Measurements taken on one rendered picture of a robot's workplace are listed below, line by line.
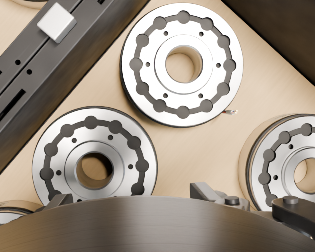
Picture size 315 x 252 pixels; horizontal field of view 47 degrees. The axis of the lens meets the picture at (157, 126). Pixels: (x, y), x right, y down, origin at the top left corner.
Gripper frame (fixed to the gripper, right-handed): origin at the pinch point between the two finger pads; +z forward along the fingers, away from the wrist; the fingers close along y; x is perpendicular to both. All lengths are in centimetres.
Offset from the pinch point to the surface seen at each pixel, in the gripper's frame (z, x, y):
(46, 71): 7.4, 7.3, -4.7
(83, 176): 15.9, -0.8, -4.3
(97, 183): 15.8, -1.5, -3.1
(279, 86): 17.4, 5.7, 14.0
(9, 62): 7.4, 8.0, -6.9
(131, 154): 14.2, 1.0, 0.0
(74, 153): 13.7, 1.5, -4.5
